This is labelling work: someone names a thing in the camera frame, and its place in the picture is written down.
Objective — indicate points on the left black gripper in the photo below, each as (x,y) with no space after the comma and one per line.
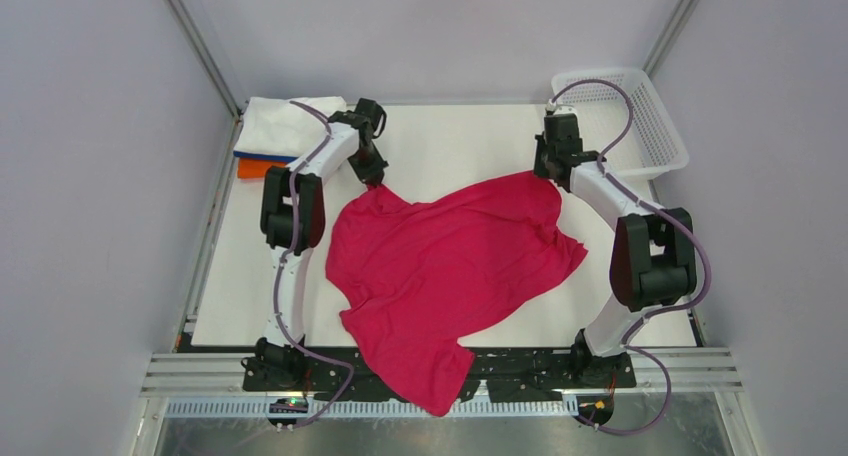
(373,175)

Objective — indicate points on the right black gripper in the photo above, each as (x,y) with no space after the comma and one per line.
(539,169)

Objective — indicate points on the pink t shirt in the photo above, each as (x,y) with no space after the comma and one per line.
(420,276)

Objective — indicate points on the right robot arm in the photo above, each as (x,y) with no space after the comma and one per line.
(652,264)

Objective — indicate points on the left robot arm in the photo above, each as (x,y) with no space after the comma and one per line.
(293,221)

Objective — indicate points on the white plastic basket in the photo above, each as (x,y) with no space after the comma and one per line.
(652,146)

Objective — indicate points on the white folded t shirt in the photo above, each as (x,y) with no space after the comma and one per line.
(278,127)

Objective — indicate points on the orange folded t shirt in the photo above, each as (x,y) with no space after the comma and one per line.
(248,169)

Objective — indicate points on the blue folded t shirt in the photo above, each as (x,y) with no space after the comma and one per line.
(264,157)

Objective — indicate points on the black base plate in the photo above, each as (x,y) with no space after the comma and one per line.
(507,374)

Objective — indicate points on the aluminium frame rail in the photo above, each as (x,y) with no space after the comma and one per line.
(189,377)

